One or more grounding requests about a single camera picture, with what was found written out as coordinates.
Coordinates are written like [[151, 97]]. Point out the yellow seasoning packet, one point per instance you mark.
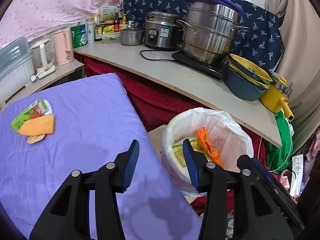
[[108, 29]]

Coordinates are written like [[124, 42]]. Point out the stacked teal yellow bowls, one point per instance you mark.
[[244, 78]]

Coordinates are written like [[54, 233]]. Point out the white bottle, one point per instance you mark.
[[90, 32]]

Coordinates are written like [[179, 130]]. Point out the steel rice cooker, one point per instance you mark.
[[162, 31]]

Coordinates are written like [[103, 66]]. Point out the green wasabi box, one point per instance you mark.
[[35, 110]]

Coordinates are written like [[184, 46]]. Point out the large steel steamer pot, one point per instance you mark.
[[209, 31]]

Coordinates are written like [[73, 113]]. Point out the white power plug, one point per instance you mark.
[[33, 78]]

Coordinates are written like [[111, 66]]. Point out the purple tablecloth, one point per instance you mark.
[[94, 121]]

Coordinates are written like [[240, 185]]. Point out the pink electric kettle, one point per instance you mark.
[[63, 47]]

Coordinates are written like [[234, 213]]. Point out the yellow handled pot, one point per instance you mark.
[[276, 97]]

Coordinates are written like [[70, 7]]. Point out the white lined trash bin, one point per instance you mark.
[[224, 133]]

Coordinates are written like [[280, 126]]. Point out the green yellow snack bag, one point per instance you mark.
[[178, 150]]

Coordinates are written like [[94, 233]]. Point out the dark soy sauce bottle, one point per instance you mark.
[[98, 28]]

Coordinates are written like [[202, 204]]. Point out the dish rack with grey lid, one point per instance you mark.
[[17, 68]]

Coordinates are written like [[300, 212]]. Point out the orange waffle dishcloth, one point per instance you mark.
[[38, 126]]

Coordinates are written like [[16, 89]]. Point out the orange plastic bag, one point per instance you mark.
[[206, 147]]

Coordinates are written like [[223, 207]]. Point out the black induction cooker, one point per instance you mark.
[[215, 72]]

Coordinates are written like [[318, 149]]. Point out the white glass kettle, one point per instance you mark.
[[43, 59]]

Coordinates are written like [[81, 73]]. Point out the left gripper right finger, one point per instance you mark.
[[256, 216]]

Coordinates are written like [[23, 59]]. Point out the green white can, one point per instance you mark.
[[79, 37]]

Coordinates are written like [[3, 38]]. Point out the small steel pot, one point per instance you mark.
[[131, 36]]

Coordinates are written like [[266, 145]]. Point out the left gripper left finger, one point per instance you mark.
[[66, 216]]

